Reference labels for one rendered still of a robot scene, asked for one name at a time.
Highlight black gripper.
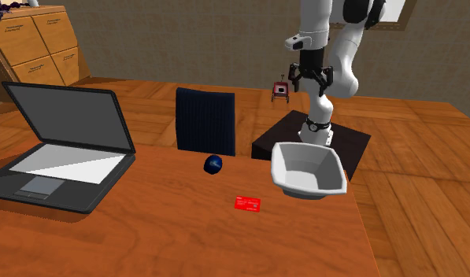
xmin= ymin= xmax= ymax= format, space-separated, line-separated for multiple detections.
xmin=287 ymin=48 xmax=335 ymax=98

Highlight small red toy cart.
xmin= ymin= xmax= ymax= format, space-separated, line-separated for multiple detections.
xmin=271 ymin=74 xmax=291 ymax=104

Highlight dark robot stand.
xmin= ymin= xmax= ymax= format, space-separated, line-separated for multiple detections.
xmin=250 ymin=109 xmax=372 ymax=182

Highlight white square bowl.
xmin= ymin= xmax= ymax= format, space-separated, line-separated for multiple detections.
xmin=270 ymin=141 xmax=349 ymax=201

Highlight dark blue chair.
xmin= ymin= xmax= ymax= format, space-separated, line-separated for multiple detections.
xmin=175 ymin=87 xmax=237 ymax=157

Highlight dark blue ball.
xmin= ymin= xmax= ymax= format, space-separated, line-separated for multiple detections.
xmin=202 ymin=153 xmax=224 ymax=175

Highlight red card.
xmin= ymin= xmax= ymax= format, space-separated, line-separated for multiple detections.
xmin=234 ymin=195 xmax=262 ymax=213

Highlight brown wooden desk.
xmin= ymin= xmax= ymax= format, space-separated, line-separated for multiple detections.
xmin=0 ymin=137 xmax=382 ymax=277

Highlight black open laptop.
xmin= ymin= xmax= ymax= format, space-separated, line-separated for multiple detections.
xmin=0 ymin=80 xmax=137 ymax=215

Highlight wooden chest of drawers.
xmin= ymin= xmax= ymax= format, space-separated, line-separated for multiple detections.
xmin=0 ymin=0 xmax=92 ymax=105

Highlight window with wooden frame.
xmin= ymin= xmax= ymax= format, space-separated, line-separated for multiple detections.
xmin=329 ymin=0 xmax=418 ymax=32

